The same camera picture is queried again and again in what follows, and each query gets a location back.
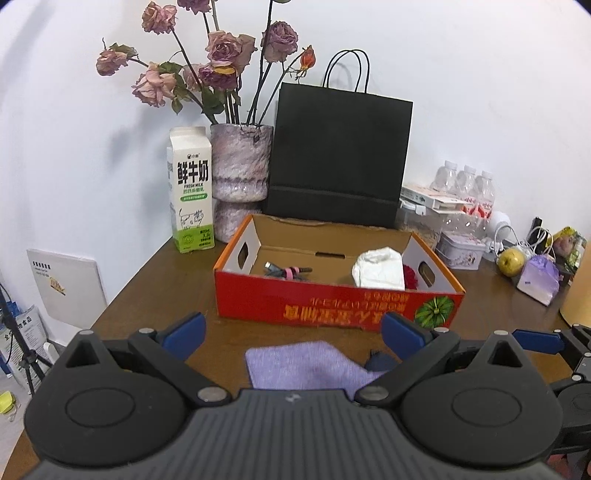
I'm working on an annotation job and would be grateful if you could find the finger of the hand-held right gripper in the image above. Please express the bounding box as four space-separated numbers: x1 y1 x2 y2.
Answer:
512 324 591 370

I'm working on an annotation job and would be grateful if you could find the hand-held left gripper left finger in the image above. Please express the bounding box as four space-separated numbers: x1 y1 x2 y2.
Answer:
65 311 232 408

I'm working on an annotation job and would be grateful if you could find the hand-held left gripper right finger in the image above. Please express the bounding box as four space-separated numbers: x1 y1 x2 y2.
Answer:
355 311 532 409

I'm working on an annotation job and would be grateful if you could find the dark blue sock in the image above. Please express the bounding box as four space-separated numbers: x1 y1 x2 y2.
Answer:
365 350 398 374

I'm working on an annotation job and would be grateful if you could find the white soft tissue pack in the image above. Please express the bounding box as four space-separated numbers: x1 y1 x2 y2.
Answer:
352 248 407 291

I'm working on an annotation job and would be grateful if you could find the red cardboard box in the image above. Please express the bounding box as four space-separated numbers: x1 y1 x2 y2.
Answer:
213 213 466 332

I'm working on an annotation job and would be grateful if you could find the black cable with pink tie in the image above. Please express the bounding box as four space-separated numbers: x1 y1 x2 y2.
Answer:
264 261 314 281

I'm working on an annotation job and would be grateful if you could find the purple knitted cloth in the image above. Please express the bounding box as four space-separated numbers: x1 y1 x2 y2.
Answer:
245 340 393 400

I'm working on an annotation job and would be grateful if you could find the purple tissue packet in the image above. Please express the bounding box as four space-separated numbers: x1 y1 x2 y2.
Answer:
516 255 561 306

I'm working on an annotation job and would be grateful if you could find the green apple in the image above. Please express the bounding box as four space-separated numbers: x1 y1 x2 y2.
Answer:
497 248 527 278

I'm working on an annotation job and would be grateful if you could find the floral tin box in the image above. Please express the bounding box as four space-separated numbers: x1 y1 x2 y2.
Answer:
435 231 486 271

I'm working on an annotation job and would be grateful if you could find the clear seed storage container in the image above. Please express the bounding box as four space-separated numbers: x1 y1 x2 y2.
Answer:
397 198 444 252

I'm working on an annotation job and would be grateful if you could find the colourful snack packet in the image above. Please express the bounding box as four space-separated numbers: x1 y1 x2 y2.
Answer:
551 226 588 273

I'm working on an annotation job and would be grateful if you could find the small white fan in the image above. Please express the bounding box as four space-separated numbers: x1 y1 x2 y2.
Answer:
489 211 513 252

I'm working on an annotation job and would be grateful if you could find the white board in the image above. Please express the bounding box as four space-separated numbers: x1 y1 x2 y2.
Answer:
26 248 109 333

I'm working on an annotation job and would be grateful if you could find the white green milk carton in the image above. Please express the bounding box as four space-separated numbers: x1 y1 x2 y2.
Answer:
166 127 216 254

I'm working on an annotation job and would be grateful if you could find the clear water bottle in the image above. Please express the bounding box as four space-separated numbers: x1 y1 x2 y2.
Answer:
457 165 478 199
429 160 458 192
475 171 496 217

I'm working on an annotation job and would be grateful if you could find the black tripod stand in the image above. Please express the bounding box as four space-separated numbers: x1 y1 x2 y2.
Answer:
0 281 54 395

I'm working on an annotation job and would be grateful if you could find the blue white printed bag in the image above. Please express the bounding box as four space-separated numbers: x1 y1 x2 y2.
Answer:
0 305 47 370

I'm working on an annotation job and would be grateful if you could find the mottled pink ceramic vase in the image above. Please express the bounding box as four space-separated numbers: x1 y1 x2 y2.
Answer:
210 122 274 244

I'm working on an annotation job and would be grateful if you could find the black paper bag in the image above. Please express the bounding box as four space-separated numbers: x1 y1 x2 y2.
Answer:
262 49 414 229

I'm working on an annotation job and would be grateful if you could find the dried pink rose bouquet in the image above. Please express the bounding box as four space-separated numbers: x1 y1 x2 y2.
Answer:
95 0 318 125

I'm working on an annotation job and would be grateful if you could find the white cable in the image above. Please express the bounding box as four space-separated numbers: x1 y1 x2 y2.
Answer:
494 224 555 259

